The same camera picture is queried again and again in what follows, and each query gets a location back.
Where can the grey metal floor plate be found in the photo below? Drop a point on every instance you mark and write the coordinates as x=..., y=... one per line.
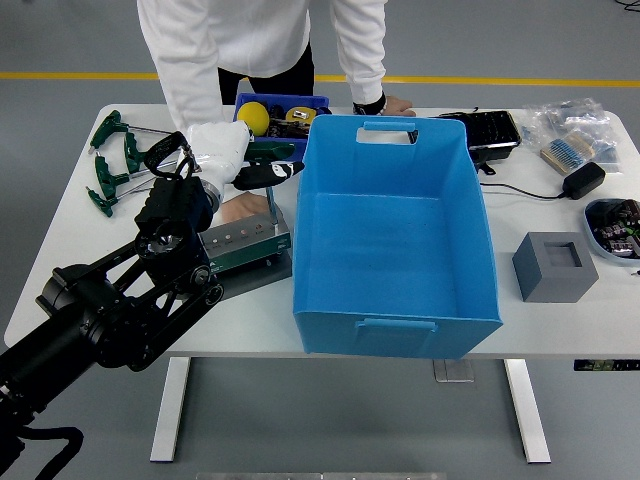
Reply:
x=454, y=372

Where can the black power adapter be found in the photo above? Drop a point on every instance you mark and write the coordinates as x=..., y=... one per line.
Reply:
x=585, y=180

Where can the light blue bowl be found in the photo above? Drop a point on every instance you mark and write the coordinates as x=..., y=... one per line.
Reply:
x=591, y=235

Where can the person's left hand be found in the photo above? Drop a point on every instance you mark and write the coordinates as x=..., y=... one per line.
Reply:
x=400, y=107

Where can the person's left forearm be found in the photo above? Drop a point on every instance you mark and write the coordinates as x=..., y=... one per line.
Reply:
x=367, y=75

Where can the grey cube with square recess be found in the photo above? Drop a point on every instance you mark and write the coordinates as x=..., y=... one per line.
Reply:
x=550, y=280

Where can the black round part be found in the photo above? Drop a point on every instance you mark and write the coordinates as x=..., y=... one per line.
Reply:
x=277, y=111

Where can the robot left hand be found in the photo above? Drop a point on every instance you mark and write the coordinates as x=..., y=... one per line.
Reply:
x=220, y=147

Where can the black plastic tray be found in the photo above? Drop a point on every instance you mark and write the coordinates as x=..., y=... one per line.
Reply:
x=492, y=130

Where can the large blue folding box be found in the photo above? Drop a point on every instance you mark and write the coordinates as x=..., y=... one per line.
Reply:
x=380, y=240

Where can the black table control panel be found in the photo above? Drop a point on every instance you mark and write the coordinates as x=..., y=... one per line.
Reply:
x=605, y=365

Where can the small blue parts bin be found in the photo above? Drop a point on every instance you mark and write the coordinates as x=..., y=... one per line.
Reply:
x=280, y=98

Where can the green metal wrench holder stand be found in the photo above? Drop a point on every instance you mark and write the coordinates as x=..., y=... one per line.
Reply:
x=250, y=245

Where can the yellow lemon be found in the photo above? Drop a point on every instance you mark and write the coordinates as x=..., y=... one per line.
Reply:
x=255, y=115

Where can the blue resistor tape bundle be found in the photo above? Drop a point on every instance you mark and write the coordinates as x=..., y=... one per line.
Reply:
x=565, y=150

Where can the person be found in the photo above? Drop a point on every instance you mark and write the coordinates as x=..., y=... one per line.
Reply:
x=250, y=35

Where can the person's right hand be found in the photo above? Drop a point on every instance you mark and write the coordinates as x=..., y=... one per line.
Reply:
x=247, y=207

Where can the black wristwatch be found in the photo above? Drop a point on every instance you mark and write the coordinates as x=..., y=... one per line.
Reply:
x=370, y=106

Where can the dark brown part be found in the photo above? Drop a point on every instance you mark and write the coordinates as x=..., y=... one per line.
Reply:
x=290, y=131

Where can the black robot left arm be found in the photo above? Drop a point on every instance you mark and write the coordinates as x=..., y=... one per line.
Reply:
x=100, y=310

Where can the white table leg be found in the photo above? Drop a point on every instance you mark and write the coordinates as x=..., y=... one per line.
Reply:
x=527, y=410
x=170, y=410

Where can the yellow tape measure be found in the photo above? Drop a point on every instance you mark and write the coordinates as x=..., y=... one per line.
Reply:
x=300, y=115

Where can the dark electronic components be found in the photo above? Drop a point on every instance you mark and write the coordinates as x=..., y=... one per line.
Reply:
x=617, y=232

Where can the large clear plastic bag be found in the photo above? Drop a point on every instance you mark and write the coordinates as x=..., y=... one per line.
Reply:
x=565, y=112

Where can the clear bag with blue resistors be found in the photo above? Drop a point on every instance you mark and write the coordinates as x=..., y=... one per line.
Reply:
x=607, y=150

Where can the person's right forearm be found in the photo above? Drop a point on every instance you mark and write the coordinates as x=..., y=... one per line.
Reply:
x=192, y=95

